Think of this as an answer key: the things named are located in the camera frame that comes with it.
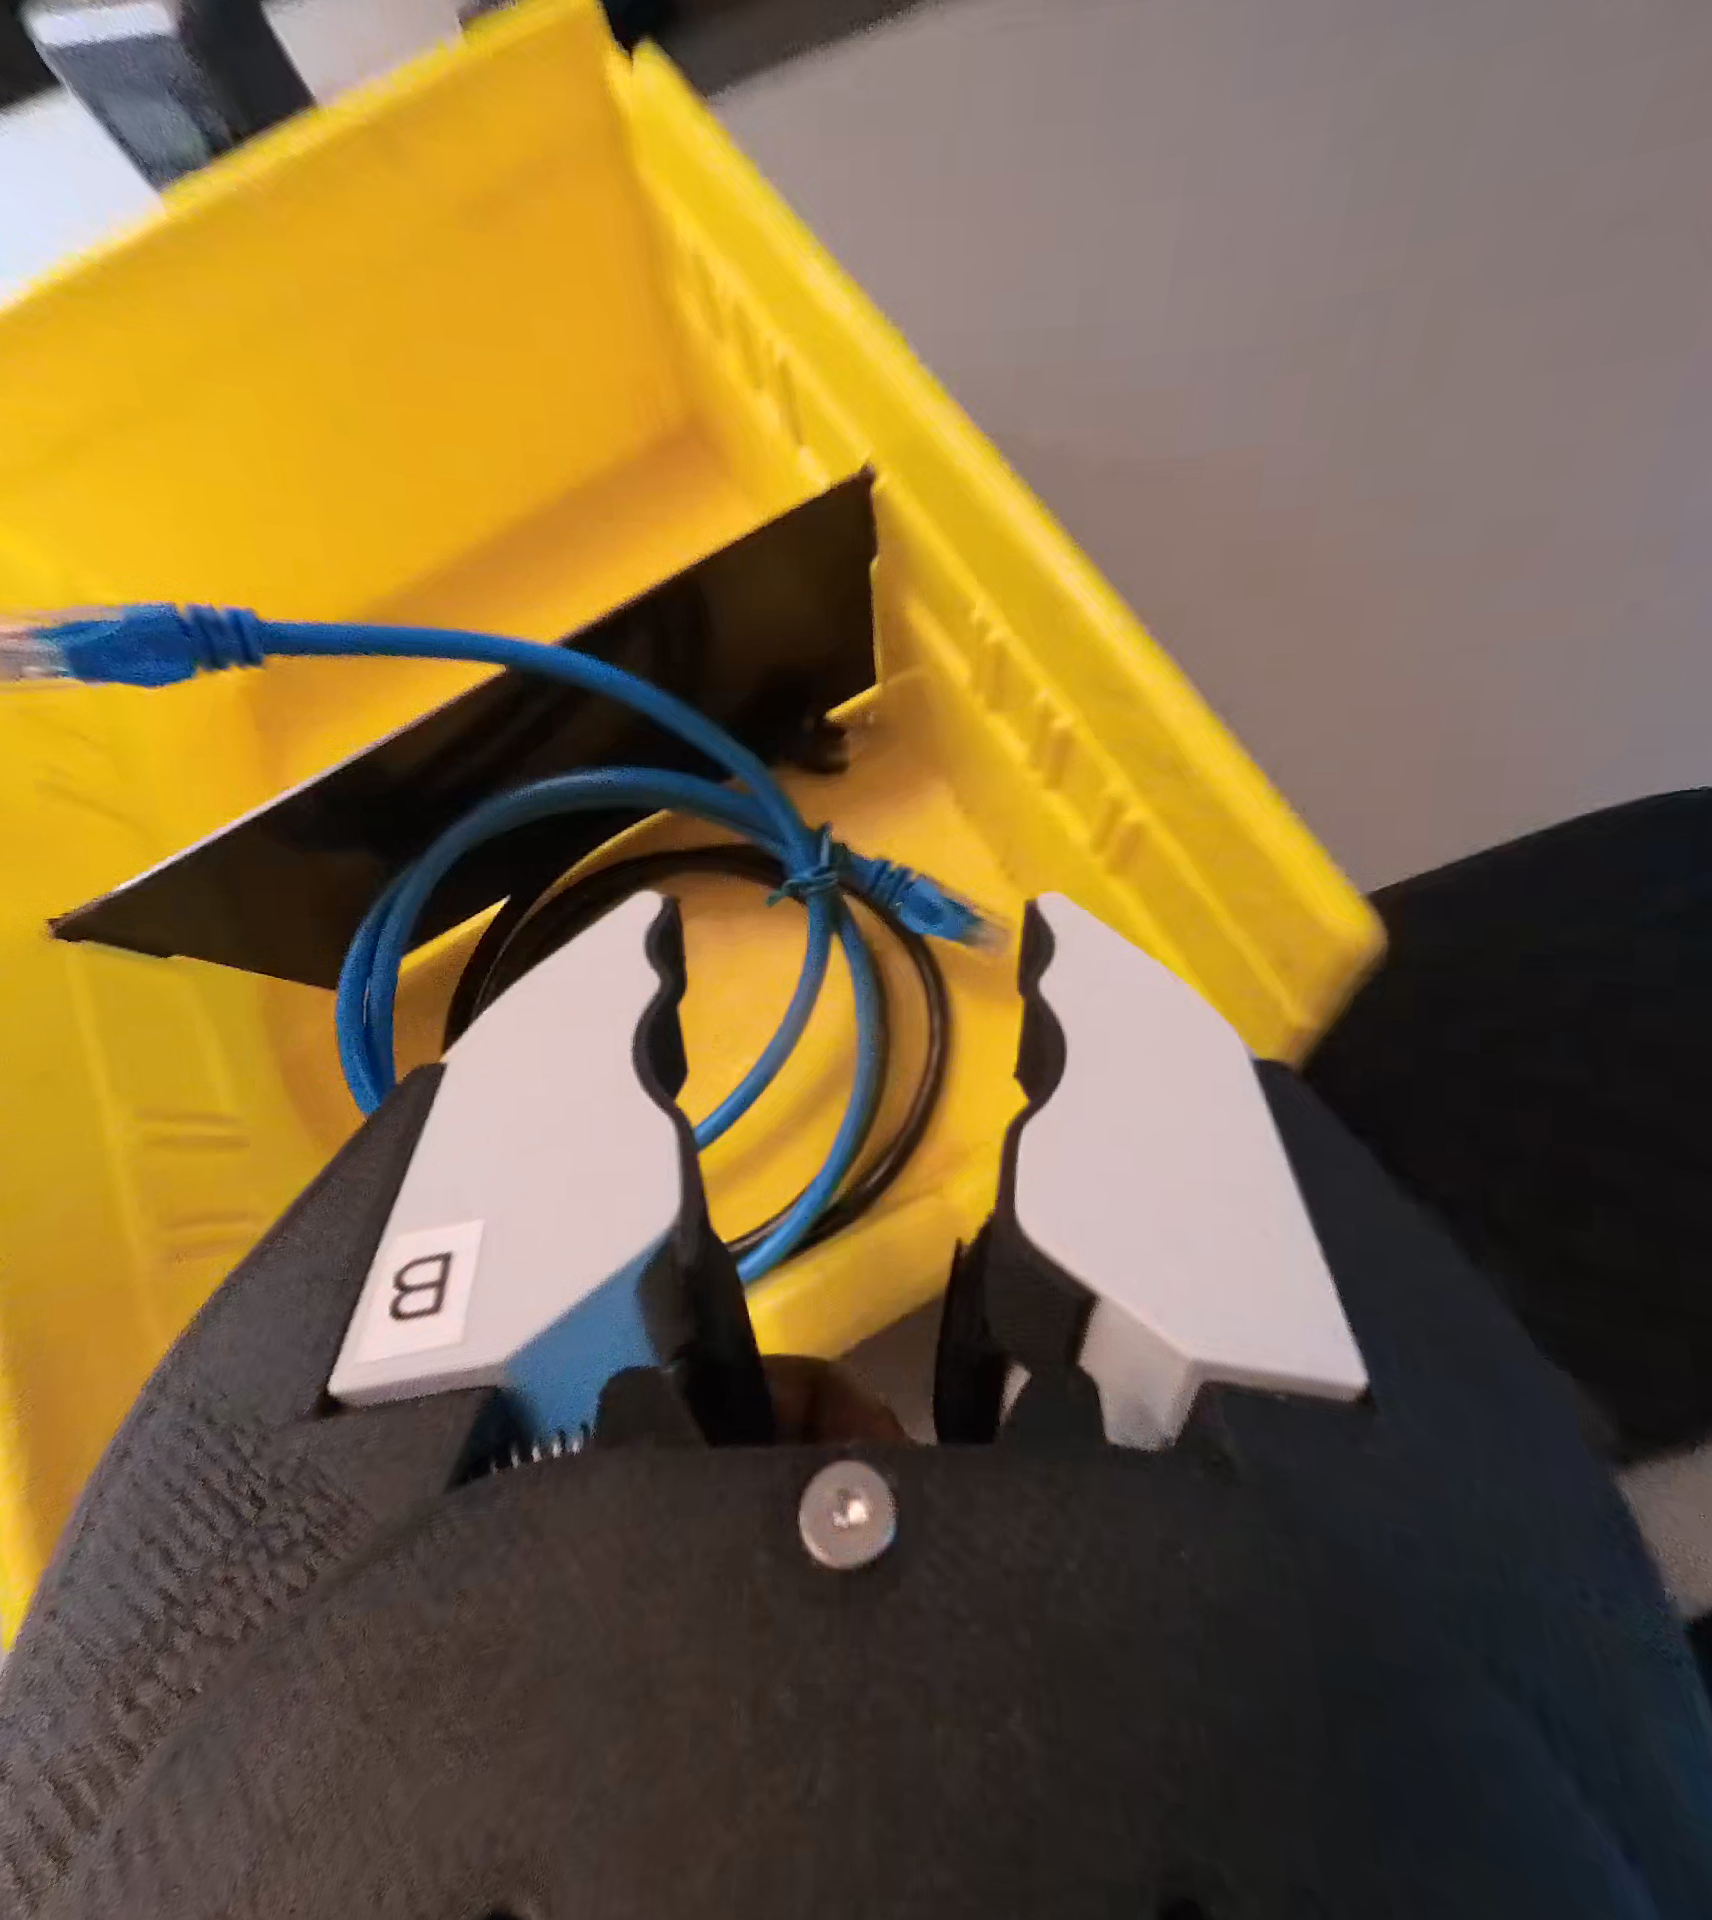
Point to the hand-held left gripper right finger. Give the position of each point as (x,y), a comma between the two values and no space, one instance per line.
(1171,1170)

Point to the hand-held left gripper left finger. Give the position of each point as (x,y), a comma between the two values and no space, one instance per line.
(540,1141)

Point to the yellow plastic bin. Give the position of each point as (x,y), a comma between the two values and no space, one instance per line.
(390,331)

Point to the person's left hand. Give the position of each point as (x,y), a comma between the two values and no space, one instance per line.
(826,1403)

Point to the black bin divider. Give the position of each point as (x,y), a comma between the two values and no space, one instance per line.
(706,614)

